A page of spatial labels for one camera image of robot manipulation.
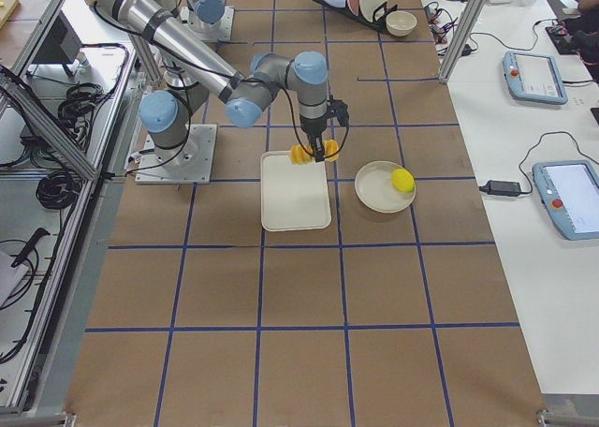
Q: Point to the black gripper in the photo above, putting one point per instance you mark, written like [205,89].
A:
[313,131]

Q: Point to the bread roll croissant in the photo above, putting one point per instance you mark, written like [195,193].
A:
[303,155]

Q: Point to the cream rectangular tray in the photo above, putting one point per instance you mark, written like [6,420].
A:
[293,197]

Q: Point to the cream round dish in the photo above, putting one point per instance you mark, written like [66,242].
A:
[375,190]

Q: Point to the yellow lemon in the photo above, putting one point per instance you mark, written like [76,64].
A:
[402,180]

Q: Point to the cream bowl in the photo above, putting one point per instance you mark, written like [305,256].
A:
[400,23]

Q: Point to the black power brick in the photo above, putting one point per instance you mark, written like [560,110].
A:
[502,188]

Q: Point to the blue teach pendant far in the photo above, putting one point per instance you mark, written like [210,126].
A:
[534,77]

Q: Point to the blue teach pendant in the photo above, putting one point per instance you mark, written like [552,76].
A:
[569,192]
[534,77]

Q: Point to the blue teach pendant near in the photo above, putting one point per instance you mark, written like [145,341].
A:
[569,192]

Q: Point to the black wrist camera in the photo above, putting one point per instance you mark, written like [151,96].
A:
[337,109]

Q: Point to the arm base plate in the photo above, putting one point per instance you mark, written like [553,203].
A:
[190,164]
[210,32]

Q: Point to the aluminium frame post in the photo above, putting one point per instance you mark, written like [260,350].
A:
[465,26]

